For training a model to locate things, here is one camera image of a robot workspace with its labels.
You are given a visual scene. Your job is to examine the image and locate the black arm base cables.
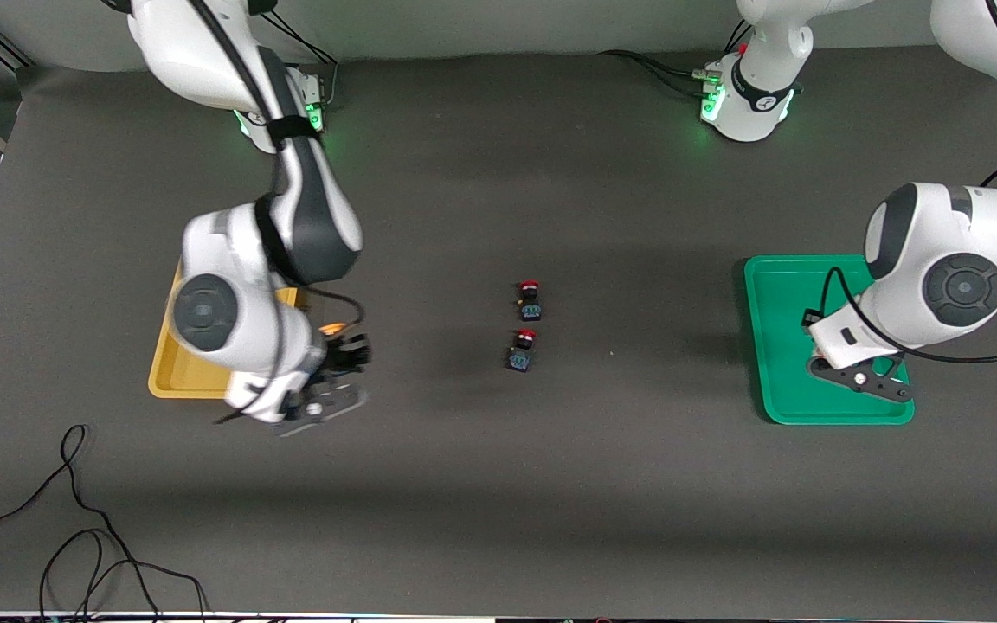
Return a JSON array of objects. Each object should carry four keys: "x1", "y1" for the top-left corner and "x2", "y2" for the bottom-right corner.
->
[
  {"x1": 598, "y1": 17, "x2": 755, "y2": 98},
  {"x1": 261, "y1": 7, "x2": 340, "y2": 110}
]

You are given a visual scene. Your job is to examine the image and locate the yellow plastic tray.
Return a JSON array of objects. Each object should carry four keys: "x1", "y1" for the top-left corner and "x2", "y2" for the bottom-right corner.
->
[{"x1": 148, "y1": 258, "x2": 302, "y2": 400}]

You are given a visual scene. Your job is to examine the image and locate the green plastic tray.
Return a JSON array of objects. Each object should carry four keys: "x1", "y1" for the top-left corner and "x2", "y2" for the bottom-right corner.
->
[{"x1": 743, "y1": 254, "x2": 916, "y2": 426}]

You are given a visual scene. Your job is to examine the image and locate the dark gray table mat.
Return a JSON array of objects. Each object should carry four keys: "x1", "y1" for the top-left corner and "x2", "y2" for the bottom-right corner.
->
[{"x1": 0, "y1": 43, "x2": 997, "y2": 620}]

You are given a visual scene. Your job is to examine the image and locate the black right arm base cables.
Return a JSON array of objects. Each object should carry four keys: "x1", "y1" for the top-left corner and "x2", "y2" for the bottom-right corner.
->
[{"x1": 261, "y1": 7, "x2": 340, "y2": 110}]

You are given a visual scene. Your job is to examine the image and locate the thin black loose cable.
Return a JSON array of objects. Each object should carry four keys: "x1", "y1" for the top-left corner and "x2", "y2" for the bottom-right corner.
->
[{"x1": 0, "y1": 424, "x2": 209, "y2": 623}]

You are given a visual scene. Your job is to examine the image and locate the black left arm base cables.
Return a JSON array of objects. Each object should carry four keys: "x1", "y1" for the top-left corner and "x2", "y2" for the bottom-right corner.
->
[{"x1": 598, "y1": 17, "x2": 755, "y2": 98}]

